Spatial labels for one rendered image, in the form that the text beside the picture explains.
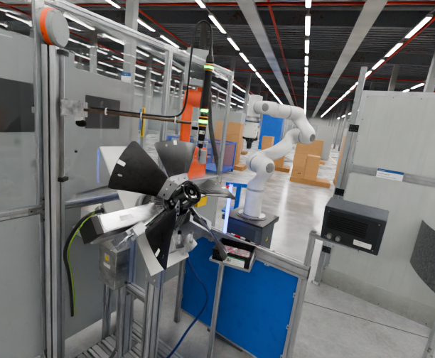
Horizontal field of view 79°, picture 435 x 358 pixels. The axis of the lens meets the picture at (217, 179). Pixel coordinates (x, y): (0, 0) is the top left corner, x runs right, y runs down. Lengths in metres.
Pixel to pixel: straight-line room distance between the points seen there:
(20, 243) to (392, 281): 2.93
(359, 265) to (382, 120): 1.39
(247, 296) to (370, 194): 1.60
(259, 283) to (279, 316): 0.21
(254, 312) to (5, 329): 1.39
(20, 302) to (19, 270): 0.19
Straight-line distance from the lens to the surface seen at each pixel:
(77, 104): 1.45
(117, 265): 1.55
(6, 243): 1.75
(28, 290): 1.92
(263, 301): 1.81
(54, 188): 1.55
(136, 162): 1.19
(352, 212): 1.38
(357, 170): 2.86
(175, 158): 1.41
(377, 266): 3.06
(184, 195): 1.22
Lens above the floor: 1.56
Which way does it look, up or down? 12 degrees down
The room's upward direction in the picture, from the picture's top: 7 degrees clockwise
